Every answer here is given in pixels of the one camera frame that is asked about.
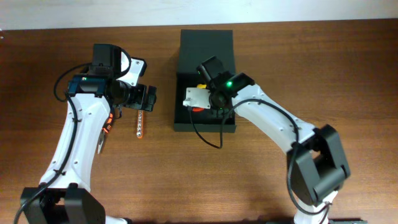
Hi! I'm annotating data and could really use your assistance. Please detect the orange socket bit rail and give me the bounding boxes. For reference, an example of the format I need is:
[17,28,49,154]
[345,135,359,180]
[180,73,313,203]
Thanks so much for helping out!
[136,110,144,139]

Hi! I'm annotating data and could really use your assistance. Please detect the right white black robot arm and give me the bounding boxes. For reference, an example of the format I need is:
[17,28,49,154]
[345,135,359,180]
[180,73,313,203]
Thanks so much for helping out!
[197,57,351,223]

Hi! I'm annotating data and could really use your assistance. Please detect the small red cutting pliers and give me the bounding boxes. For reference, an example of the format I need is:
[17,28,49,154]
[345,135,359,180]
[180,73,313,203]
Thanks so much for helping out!
[192,108,204,112]

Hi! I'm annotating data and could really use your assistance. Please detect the right black camera cable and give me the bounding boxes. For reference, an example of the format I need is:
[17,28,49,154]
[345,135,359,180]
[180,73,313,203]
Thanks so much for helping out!
[187,98,332,216]

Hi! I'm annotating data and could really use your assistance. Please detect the orange black long-nose pliers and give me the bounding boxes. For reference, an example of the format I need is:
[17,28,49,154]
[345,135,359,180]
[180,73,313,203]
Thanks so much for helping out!
[96,112,114,154]

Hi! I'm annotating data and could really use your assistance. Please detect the black open cardboard box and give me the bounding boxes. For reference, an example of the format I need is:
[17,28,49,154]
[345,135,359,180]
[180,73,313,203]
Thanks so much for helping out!
[174,29,236,133]

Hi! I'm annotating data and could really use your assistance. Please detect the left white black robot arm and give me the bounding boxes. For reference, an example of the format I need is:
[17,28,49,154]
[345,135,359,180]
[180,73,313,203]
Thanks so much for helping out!
[13,44,157,223]

